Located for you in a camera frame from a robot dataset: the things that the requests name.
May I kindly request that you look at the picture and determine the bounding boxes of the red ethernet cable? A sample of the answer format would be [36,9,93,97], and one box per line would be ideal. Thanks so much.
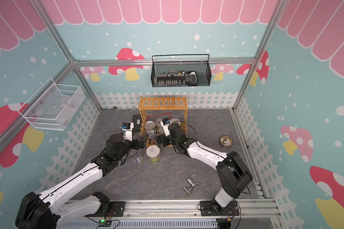
[147,112,173,119]

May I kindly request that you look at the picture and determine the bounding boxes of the metal faucet piece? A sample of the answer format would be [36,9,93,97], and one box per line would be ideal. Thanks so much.
[183,174,200,196]

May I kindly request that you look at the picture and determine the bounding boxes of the black mesh wall basket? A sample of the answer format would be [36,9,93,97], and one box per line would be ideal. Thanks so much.
[151,54,212,87]

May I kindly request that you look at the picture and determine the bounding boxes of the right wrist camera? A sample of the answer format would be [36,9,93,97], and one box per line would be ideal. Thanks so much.
[161,118,170,136]

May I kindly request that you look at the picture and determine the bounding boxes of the white-label jar with lid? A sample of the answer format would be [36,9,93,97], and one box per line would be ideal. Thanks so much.
[170,118,181,126]

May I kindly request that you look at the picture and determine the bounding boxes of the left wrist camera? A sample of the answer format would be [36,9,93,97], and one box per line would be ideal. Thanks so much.
[121,122,134,141]

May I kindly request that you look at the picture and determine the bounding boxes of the yellow seed jar white lid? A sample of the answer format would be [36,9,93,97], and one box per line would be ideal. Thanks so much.
[146,145,161,164]

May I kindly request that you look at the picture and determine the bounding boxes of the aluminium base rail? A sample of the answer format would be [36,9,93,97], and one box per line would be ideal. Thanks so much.
[59,199,285,229]

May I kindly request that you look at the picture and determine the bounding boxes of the black terminal strip in basket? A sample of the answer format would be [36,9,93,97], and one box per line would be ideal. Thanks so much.
[152,72,198,87]

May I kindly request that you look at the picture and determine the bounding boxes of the purple-label tin can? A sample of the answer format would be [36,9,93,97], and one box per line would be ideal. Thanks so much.
[130,150,144,165]

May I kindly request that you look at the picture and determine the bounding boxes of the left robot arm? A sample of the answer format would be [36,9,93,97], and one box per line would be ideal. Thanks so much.
[14,134,148,229]

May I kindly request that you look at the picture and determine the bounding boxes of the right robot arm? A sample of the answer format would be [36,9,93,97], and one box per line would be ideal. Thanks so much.
[159,122,253,216]

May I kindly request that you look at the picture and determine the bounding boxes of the black network switch box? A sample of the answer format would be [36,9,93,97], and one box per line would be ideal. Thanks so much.
[132,114,143,132]

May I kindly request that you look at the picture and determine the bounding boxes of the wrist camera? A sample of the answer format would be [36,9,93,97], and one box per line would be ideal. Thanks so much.
[161,118,170,136]
[121,122,134,141]

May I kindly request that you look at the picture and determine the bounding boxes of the rear clear plastic cup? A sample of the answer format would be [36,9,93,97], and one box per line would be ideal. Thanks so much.
[155,118,164,128]

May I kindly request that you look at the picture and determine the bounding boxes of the small green circuit board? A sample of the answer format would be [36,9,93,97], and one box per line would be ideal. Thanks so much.
[97,219,111,228]

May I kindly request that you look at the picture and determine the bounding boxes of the white wire wall basket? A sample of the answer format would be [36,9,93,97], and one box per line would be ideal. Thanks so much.
[17,78,86,131]

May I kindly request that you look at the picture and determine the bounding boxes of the wooden two-tier shelf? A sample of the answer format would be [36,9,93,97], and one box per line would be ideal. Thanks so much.
[138,96,188,135]

